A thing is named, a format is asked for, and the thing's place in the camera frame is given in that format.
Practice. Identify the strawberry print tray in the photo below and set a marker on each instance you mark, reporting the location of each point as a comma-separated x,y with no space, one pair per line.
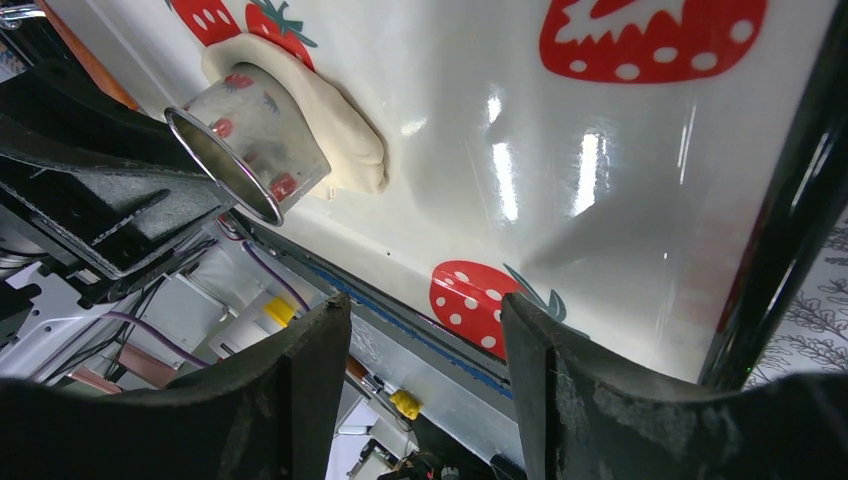
619,162

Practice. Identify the metal ring cutter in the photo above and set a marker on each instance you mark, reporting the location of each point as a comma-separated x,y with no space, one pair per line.
248,135

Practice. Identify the floral tablecloth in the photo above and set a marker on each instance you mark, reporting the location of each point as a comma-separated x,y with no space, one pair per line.
812,334

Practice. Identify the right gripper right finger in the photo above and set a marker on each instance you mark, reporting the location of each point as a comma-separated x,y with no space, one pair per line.
585,412

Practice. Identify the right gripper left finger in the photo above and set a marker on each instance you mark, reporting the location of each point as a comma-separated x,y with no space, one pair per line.
267,412

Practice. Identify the scraper with wooden handle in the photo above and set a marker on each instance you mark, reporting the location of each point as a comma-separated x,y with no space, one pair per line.
93,67

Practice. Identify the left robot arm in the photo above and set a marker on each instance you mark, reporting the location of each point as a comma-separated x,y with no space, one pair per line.
47,332

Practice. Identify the white dough ball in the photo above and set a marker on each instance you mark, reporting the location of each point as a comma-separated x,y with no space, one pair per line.
353,149

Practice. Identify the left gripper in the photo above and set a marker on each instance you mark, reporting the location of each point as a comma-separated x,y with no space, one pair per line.
104,195

